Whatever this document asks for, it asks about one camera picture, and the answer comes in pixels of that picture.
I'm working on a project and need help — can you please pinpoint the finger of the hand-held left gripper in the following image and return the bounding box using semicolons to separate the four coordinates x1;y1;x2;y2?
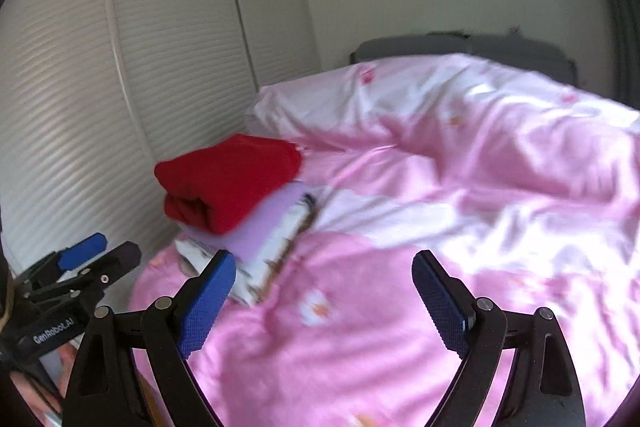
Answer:
22;241;142;308
22;233;107;289

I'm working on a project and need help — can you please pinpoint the red sweater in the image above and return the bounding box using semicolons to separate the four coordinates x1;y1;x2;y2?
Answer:
154;133;304;236

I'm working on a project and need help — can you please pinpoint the grey headboard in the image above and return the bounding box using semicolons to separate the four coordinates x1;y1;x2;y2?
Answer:
349;32;582;86

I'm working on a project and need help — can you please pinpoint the white printed garment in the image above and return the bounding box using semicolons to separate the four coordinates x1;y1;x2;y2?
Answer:
175;187;321;308

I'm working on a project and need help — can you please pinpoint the grey-green curtain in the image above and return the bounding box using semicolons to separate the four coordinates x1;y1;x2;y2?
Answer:
597;0;640;118

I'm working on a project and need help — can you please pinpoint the pink floral duvet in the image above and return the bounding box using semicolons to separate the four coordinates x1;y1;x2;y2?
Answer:
127;52;640;427

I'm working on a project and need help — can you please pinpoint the purple folded garment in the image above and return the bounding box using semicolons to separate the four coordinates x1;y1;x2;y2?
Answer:
180;181;309;266

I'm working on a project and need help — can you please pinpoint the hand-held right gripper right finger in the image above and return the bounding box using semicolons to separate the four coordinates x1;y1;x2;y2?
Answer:
411;249;587;427

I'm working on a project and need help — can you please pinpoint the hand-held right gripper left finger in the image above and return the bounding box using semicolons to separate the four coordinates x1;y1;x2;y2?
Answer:
60;249;237;427

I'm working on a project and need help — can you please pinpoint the white louvered closet door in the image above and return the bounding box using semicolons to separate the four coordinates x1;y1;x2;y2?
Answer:
221;0;324;88
0;0;173;280
110;0;262;238

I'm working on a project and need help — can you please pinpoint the brown patterned cloth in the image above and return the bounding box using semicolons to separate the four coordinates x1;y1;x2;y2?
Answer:
260;201;322;296

